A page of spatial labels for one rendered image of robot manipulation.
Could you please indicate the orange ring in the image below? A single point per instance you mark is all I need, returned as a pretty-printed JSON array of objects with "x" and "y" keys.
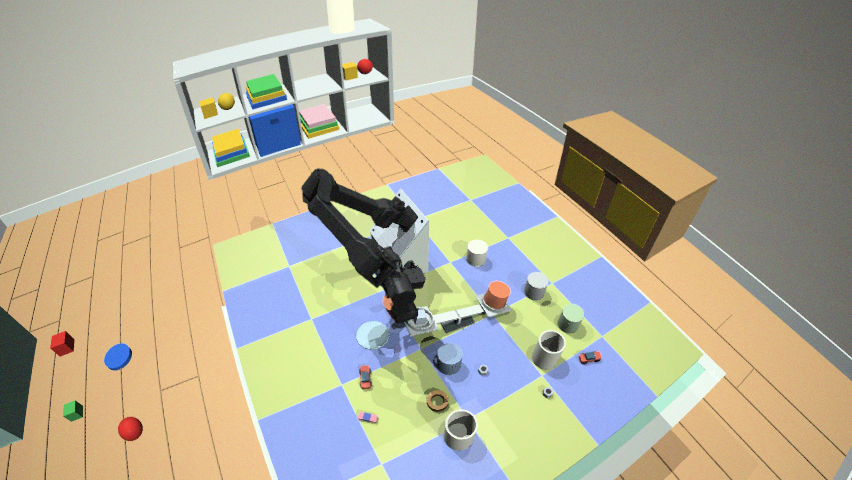
[{"x": 437, "y": 408}]

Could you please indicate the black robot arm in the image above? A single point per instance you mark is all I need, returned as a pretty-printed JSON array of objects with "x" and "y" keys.
[{"x": 320, "y": 188}]

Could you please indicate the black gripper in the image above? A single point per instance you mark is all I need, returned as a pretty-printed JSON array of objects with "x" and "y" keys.
[{"x": 404, "y": 313}]

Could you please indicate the orange cylinder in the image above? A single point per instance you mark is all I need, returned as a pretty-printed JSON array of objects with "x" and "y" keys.
[{"x": 497, "y": 294}]

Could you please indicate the green cylinder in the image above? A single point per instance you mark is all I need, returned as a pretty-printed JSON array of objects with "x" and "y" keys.
[{"x": 570, "y": 318}]

